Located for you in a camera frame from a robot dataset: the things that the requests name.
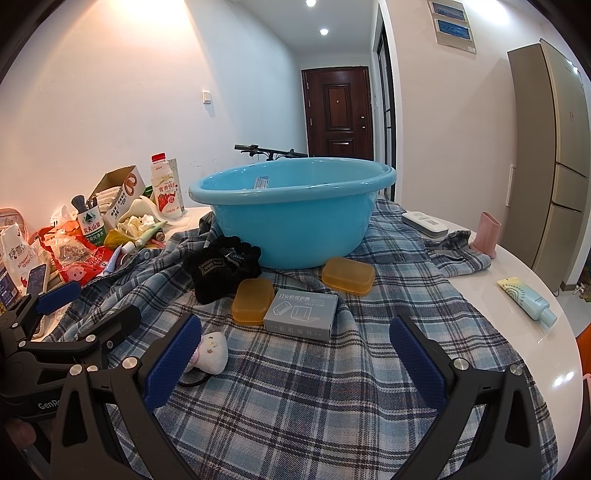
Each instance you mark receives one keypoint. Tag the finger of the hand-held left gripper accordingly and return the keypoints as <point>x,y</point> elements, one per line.
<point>57,295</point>
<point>111,325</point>

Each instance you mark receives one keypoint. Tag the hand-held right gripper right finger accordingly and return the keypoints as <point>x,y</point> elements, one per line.
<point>415,357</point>

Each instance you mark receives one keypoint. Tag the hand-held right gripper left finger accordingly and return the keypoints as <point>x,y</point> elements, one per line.
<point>173,360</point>

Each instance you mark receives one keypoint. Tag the grey cardboard box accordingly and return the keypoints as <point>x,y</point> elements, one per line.
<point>300,316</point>

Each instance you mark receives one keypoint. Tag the blue plastic basin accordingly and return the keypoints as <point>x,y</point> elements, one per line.
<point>295,226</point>

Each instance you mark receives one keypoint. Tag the person's left hand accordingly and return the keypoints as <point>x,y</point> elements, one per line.
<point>21,431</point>

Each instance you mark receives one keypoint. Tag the blue screen phone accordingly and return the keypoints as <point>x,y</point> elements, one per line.
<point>38,277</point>

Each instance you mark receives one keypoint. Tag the red pig snack packet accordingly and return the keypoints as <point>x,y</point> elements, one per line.
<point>78,272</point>

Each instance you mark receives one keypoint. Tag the white printed bag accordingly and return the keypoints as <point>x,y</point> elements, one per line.
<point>14,251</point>

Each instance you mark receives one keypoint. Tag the light blue toothbrush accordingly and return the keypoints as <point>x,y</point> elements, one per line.
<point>113,261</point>

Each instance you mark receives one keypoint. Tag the green label water bottle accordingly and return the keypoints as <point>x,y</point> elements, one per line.
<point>91,228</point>

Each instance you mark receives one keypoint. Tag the yellow packet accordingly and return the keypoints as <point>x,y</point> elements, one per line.
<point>114,239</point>

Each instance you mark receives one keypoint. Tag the makeup brush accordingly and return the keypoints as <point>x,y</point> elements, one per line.
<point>77,203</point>

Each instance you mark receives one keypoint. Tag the pale green cosmetic tube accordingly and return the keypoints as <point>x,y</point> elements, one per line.
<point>150,234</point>

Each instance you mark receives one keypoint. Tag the small gold cap bottle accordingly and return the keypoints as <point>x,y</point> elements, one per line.
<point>160,237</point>

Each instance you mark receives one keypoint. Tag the white plastic bag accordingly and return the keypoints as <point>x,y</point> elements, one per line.
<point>138,214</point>

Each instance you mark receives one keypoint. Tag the open cardboard box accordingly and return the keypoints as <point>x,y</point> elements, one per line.
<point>121,189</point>

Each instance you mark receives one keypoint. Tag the light blue cream tube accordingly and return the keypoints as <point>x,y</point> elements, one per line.
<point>526,300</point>

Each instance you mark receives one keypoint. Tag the blue plaid shirt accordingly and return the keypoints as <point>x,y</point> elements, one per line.
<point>295,397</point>

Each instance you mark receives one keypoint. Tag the white rectangular case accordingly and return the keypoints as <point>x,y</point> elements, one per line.
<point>425,224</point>

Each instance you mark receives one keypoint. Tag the strawberry milk bottle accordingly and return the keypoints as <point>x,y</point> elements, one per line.
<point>165,194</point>

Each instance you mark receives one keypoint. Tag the pink cup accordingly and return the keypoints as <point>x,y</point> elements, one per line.
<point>485,233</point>

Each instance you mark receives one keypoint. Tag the black bicycle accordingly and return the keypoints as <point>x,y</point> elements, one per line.
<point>268,151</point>

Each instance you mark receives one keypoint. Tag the beige refrigerator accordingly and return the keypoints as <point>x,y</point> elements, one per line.
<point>554,161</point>

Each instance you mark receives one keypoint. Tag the brown entrance door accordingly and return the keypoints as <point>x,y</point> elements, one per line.
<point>339,115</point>

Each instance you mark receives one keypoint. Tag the black framed glass door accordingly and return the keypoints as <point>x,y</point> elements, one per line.
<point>387,101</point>

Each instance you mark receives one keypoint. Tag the white light switch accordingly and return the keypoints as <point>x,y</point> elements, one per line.
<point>207,96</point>

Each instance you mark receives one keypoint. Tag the wall electrical panel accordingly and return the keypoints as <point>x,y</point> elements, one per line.
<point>455,27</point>

